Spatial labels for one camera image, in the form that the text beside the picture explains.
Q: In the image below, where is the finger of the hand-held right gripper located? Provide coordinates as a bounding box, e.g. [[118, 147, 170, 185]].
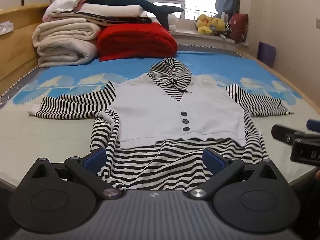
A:
[[271, 124, 302, 146], [307, 119, 320, 132]]

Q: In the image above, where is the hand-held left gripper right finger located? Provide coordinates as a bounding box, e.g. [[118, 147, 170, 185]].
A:
[[187, 147, 290, 201]]

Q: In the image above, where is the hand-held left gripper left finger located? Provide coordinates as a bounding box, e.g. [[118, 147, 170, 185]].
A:
[[17, 147, 125, 201]]

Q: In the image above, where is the black white striped hoodie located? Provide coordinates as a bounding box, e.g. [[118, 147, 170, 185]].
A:
[[27, 57, 292, 193]]

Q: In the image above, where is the blue patterned bed sheet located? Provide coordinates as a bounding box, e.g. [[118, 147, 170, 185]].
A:
[[0, 44, 320, 188]]

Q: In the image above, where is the purple mat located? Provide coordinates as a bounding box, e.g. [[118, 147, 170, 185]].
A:
[[257, 41, 277, 68]]

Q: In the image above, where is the dark red cushion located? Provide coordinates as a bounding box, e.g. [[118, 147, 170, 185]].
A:
[[229, 12, 249, 43]]

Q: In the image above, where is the cream folded blanket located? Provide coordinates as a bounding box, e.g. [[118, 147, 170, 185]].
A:
[[32, 19, 100, 68]]

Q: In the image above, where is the yellow plush toy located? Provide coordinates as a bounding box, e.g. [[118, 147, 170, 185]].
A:
[[210, 17, 230, 35], [195, 14, 213, 35]]

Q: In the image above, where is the red folded blanket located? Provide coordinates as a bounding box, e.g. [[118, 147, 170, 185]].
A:
[[96, 22, 178, 62]]

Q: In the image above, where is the dark patterned cloth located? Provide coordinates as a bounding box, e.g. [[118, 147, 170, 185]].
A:
[[82, 15, 153, 27]]

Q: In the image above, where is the white plush toy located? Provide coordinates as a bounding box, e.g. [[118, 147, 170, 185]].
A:
[[166, 12, 179, 31]]

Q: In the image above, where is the white folded blanket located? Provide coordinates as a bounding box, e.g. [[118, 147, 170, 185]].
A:
[[50, 4, 148, 22]]

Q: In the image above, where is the white tissue packet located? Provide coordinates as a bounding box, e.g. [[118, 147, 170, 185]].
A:
[[0, 21, 14, 34]]

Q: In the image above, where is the white pink folded cloth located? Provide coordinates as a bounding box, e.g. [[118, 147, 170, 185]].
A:
[[42, 0, 89, 22]]

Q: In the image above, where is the teal shark plush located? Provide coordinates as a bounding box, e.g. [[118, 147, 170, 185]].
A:
[[85, 0, 185, 29]]

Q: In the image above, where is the wooden bed frame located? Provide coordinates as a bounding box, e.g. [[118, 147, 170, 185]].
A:
[[0, 4, 320, 120]]

